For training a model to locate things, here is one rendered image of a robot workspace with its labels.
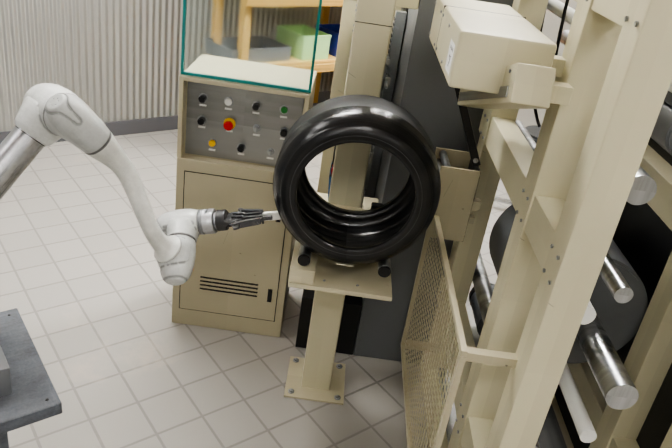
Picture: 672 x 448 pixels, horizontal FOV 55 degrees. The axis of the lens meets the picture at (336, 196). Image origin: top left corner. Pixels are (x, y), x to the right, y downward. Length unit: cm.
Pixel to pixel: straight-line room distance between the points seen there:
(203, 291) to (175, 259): 104
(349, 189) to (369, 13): 67
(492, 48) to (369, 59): 71
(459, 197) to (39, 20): 355
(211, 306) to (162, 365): 37
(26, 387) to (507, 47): 163
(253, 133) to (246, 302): 86
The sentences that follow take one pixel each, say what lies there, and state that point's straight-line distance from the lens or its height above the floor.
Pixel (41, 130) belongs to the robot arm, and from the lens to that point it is 211.
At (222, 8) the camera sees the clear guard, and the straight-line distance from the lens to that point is 272.
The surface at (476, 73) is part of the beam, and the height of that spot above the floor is 168.
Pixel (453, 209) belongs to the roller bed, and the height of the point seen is 103.
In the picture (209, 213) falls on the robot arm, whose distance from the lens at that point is 229.
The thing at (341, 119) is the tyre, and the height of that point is 142.
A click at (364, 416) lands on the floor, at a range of 299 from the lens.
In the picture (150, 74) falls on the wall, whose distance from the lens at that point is 551.
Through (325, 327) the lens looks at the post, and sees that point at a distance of 283.
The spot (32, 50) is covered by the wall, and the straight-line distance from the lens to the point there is 519.
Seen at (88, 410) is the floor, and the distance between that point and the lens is 297.
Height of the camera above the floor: 206
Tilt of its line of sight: 26 degrees down
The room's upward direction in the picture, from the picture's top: 9 degrees clockwise
